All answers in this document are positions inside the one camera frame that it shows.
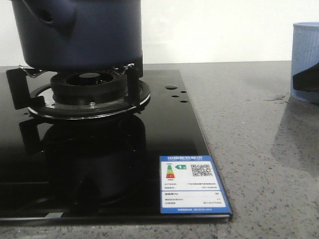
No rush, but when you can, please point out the black right pot support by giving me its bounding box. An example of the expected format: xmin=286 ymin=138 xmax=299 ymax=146
xmin=6 ymin=64 xmax=151 ymax=120

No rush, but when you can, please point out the blue energy label sticker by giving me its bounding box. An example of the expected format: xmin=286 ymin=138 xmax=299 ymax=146
xmin=159 ymin=155 xmax=231 ymax=215

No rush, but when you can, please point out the black glass gas stove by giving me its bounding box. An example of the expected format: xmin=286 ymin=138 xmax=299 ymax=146
xmin=0 ymin=70 xmax=233 ymax=226

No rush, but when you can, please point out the black gripper finger at cup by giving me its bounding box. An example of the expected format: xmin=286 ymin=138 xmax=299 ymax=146
xmin=293 ymin=63 xmax=319 ymax=93

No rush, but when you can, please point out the dark blue cooking pot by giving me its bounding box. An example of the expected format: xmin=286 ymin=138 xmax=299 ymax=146
xmin=11 ymin=0 xmax=143 ymax=72

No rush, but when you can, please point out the black right gas burner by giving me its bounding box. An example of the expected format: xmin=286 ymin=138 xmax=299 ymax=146
xmin=50 ymin=71 xmax=128 ymax=105

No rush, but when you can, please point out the light blue ribbed cup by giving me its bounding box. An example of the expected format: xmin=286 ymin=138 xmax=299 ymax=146
xmin=291 ymin=22 xmax=319 ymax=104

